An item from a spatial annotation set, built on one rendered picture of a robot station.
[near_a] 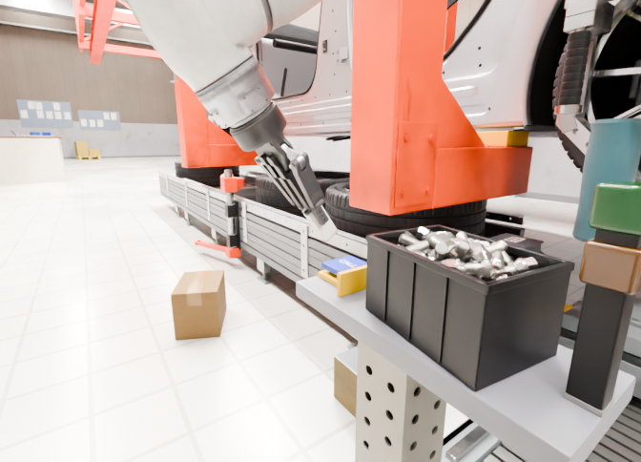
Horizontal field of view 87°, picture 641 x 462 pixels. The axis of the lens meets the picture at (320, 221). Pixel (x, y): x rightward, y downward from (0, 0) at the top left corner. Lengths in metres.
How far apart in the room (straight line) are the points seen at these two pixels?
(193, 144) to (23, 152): 5.49
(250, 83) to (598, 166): 0.73
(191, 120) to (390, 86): 1.91
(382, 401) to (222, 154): 2.27
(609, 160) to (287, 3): 0.70
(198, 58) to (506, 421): 0.48
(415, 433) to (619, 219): 0.40
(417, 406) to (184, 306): 0.94
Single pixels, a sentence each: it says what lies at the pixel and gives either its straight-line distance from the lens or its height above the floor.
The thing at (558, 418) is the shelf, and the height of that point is 0.45.
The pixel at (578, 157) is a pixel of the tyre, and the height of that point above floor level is 0.65.
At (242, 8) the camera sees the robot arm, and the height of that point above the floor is 0.84.
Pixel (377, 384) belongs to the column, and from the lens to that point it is 0.58.
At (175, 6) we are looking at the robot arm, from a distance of 0.44.
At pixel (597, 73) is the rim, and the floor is 0.86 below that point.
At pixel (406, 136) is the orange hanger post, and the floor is 0.71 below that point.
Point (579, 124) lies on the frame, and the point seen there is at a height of 0.74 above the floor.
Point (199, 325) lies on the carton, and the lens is 1.35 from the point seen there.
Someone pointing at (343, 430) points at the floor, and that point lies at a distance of 0.99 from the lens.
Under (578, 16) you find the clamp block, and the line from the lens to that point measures 0.88.
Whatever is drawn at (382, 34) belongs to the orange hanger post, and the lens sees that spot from 0.88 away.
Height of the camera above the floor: 0.69
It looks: 13 degrees down
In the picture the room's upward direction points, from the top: straight up
